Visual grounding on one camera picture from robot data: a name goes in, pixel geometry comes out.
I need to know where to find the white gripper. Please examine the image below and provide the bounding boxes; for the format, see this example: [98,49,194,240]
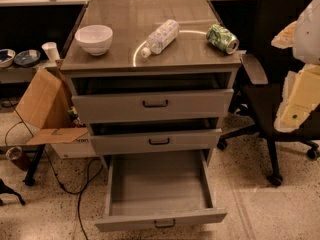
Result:
[274,64,320,133]

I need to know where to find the grey bottom drawer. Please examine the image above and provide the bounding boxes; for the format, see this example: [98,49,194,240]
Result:
[95,150,227,232]

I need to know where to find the grey drawer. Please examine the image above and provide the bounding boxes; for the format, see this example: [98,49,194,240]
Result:
[95,150,227,232]
[72,89,233,123]
[91,129,222,155]

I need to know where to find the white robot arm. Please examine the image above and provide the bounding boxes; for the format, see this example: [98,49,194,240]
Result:
[271,0,320,132]

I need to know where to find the grey top drawer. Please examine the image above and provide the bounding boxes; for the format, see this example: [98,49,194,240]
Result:
[72,89,233,123]

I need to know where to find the grey middle drawer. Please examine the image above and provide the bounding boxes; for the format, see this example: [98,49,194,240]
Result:
[91,129,222,155]

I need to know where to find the grey drawer cabinet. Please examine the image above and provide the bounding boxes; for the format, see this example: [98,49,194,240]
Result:
[60,0,244,167]

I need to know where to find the black office chair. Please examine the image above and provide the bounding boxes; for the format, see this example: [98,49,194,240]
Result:
[216,0,320,187]

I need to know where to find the green soda can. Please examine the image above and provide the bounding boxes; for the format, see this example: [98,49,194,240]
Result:
[206,24,239,55]

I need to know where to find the clear plastic water bottle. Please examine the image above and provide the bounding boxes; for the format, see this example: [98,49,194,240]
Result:
[141,19,179,58]

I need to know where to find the white ceramic bowl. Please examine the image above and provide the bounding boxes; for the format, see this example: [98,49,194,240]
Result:
[75,25,113,56]

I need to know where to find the open cardboard box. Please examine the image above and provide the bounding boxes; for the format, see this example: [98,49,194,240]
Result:
[15,67,96,158]

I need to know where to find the white paper cup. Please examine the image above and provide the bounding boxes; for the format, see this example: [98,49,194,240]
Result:
[42,42,60,62]

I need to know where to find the blue patterned bowl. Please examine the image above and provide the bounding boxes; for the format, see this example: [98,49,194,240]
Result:
[14,49,41,67]

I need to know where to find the black stand leg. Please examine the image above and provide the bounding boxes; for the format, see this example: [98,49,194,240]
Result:
[24,145,45,186]

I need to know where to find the low side shelf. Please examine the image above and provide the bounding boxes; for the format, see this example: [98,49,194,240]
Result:
[0,59,63,84]

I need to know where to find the brown cup on floor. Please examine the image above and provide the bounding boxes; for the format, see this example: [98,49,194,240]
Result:
[6,146,31,171]

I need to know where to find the white blue bowl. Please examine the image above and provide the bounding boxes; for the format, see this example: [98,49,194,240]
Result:
[0,49,16,68]

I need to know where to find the black tripod foot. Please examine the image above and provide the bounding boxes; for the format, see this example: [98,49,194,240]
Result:
[0,179,25,205]

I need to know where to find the black floor cable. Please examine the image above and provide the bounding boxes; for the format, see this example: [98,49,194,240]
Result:
[3,98,105,240]

